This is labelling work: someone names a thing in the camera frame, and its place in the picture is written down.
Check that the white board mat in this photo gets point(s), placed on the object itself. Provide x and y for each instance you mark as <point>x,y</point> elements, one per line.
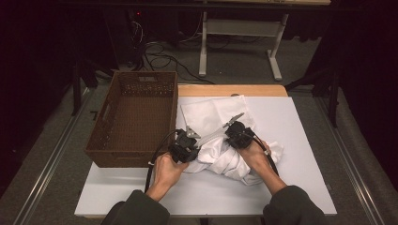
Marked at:
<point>297,131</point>

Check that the white frame desk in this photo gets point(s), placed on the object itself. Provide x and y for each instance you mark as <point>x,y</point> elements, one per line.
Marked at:
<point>237,27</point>

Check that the white shirt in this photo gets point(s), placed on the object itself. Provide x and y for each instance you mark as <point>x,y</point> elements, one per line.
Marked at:
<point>222,161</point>

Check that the black metal stand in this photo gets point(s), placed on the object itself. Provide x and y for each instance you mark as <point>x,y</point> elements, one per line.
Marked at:
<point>334,100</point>
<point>76,87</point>

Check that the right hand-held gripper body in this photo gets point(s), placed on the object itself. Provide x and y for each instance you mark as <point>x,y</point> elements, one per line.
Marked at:
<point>239,136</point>

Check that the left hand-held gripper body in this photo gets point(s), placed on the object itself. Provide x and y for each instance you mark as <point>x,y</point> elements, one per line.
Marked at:
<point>184,148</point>

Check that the person's right hand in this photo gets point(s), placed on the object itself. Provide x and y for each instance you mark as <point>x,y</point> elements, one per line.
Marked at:
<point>258,157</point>

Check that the brown woven basket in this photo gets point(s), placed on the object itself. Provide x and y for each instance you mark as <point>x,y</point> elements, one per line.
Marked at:
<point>137,125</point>

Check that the dark computer case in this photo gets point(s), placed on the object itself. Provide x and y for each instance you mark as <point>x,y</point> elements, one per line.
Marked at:
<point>122,37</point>

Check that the metal floor rail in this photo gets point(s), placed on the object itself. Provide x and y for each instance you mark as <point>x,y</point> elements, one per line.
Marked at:
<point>50,168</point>
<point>353,175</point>

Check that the person's left hand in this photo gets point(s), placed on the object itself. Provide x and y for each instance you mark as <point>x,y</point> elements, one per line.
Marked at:
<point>165,176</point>

